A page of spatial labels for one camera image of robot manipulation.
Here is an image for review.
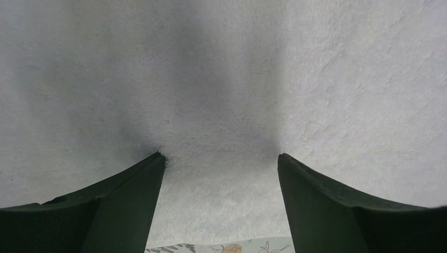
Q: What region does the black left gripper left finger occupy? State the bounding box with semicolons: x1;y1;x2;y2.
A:
1;153;166;253

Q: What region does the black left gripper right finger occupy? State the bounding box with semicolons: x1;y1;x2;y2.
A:
278;153;446;252

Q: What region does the white fluffy towel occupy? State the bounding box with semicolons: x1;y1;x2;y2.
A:
1;1;446;246

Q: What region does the floral patterned table mat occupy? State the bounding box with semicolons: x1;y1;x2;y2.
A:
145;237;295;253

